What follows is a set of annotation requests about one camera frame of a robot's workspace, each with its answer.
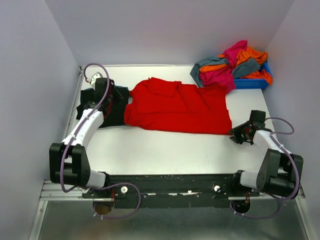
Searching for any red t-shirt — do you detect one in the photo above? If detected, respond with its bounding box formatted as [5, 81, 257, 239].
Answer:
[124, 77, 232, 135]

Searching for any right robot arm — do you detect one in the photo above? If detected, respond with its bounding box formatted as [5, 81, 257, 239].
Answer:
[230, 110, 304, 201]

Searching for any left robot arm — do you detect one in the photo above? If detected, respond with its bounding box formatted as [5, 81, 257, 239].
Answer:
[49, 77, 130, 198]

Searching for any folded blue t-shirt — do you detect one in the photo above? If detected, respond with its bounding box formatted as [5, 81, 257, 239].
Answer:
[84, 85, 129, 91]

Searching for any folded black t-shirt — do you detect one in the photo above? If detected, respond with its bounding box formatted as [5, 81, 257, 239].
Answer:
[75, 86, 130, 128]

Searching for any blue plastic bin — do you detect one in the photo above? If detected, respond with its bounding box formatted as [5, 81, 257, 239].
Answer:
[234, 61, 274, 90]

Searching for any magenta t-shirt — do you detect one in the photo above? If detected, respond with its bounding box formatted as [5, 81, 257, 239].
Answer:
[198, 40, 248, 93]

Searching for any grey-blue t-shirt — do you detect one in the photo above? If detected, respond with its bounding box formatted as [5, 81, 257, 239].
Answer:
[190, 56, 261, 90]

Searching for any orange t-shirt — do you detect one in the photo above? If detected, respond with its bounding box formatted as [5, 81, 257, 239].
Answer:
[199, 46, 274, 86]

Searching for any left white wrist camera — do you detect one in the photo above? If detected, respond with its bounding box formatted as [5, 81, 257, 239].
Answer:
[89, 72, 103, 89]

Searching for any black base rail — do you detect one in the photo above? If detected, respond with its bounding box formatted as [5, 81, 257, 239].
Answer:
[82, 173, 259, 209]

